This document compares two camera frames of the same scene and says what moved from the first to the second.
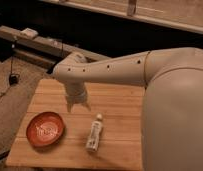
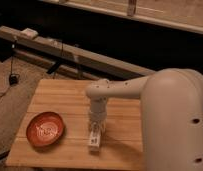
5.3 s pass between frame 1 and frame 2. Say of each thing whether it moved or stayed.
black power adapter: stayed
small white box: stayed
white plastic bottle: stayed
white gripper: moved
